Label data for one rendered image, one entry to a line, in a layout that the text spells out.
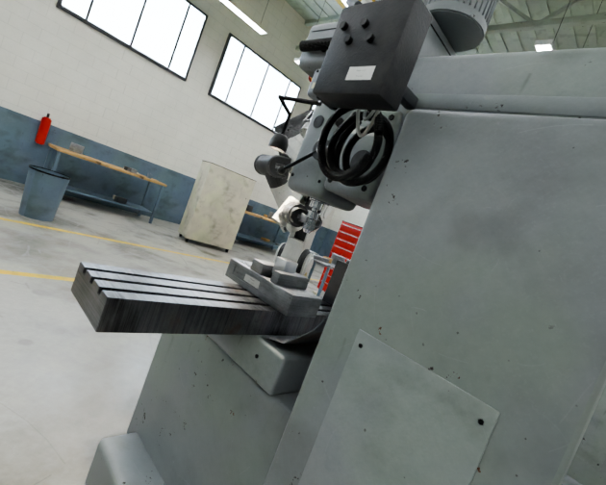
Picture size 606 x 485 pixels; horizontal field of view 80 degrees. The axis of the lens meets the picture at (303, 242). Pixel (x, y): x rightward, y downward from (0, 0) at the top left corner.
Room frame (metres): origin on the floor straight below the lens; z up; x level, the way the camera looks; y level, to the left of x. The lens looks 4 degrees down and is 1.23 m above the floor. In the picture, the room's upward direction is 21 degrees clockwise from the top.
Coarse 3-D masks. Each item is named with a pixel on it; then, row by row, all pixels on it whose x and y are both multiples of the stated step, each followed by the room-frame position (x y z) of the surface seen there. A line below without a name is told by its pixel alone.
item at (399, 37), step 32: (384, 0) 0.79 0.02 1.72; (416, 0) 0.74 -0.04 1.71; (352, 32) 0.83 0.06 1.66; (384, 32) 0.77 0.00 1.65; (416, 32) 0.77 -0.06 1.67; (352, 64) 0.81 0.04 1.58; (384, 64) 0.75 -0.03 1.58; (320, 96) 0.87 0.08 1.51; (352, 96) 0.80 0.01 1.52; (384, 96) 0.75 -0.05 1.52
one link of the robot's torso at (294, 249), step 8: (328, 208) 1.95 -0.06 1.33; (320, 216) 1.92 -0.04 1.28; (296, 232) 2.00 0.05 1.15; (304, 232) 1.99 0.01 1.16; (312, 232) 1.97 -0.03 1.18; (288, 240) 1.96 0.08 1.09; (296, 240) 1.95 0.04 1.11; (304, 240) 1.92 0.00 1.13; (312, 240) 2.01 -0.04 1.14; (280, 248) 1.98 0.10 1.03; (288, 248) 1.95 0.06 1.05; (296, 248) 1.93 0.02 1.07; (304, 248) 1.94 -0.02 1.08; (280, 256) 1.95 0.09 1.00; (288, 256) 1.94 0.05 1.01; (296, 256) 1.92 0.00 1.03; (304, 256) 1.93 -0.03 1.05; (296, 272) 1.97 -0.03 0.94
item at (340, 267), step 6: (336, 264) 1.55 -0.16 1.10; (342, 264) 1.52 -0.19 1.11; (348, 264) 1.53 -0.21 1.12; (336, 270) 1.54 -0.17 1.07; (342, 270) 1.52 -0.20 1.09; (336, 276) 1.53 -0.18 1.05; (342, 276) 1.51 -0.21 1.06; (330, 282) 1.54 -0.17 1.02; (336, 282) 1.52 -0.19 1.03; (330, 288) 1.53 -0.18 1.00; (336, 288) 1.52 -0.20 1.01; (324, 294) 1.54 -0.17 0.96; (330, 294) 1.53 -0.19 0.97; (336, 294) 1.51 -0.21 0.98; (324, 300) 1.54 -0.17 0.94; (330, 300) 1.52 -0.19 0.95
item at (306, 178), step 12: (324, 108) 1.23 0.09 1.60; (312, 120) 1.25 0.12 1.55; (324, 120) 1.21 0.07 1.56; (312, 132) 1.24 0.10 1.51; (312, 144) 1.22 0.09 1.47; (300, 156) 1.25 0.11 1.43; (312, 156) 1.21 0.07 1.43; (300, 168) 1.23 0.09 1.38; (312, 168) 1.20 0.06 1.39; (300, 180) 1.22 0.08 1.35; (312, 180) 1.18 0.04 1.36; (324, 180) 1.15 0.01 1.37; (300, 192) 1.24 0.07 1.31; (312, 192) 1.18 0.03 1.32; (324, 192) 1.15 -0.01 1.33; (336, 204) 1.22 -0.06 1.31; (348, 204) 1.25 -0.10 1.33
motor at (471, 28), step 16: (432, 0) 1.06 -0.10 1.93; (448, 0) 1.03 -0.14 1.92; (464, 0) 1.01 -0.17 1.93; (480, 0) 1.02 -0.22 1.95; (496, 0) 1.07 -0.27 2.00; (448, 16) 1.04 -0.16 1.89; (464, 16) 1.02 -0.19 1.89; (480, 16) 1.03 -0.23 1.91; (448, 32) 1.11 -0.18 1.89; (464, 32) 1.08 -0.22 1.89; (480, 32) 1.06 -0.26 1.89; (464, 48) 1.15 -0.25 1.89
